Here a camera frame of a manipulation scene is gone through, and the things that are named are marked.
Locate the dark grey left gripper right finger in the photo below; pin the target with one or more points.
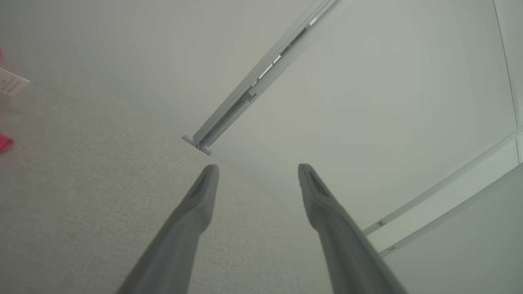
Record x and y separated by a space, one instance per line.
347 253

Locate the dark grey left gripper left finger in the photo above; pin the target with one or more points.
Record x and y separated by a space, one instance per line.
179 245

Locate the red shorts with white stripe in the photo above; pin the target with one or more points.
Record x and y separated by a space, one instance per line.
5 143

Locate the red jersey with black lettering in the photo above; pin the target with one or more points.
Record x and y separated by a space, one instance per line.
11 83

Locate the grey fabric upholstered platform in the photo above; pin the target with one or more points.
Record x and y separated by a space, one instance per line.
81 204

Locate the white partition frame rail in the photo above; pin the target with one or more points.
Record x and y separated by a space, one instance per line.
449 213
449 178

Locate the grey metal partition post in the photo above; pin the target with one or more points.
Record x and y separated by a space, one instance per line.
237 98

